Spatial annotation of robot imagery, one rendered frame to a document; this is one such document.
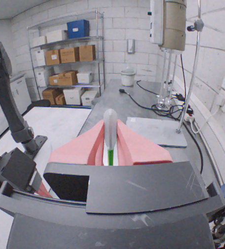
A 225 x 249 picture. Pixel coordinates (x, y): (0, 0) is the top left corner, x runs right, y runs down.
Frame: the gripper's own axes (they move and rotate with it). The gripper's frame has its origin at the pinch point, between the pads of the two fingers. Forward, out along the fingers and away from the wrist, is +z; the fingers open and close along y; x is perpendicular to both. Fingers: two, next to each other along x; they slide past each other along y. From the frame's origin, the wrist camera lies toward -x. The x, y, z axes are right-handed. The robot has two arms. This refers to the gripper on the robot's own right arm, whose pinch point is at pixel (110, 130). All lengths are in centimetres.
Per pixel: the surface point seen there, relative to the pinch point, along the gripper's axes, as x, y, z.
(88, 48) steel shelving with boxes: 0, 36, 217
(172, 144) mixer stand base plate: 30.4, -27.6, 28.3
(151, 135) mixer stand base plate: 30.5, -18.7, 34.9
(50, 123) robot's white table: 32, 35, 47
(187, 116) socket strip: 27, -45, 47
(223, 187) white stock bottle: 18.6, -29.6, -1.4
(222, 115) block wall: 15, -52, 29
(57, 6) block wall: -103, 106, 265
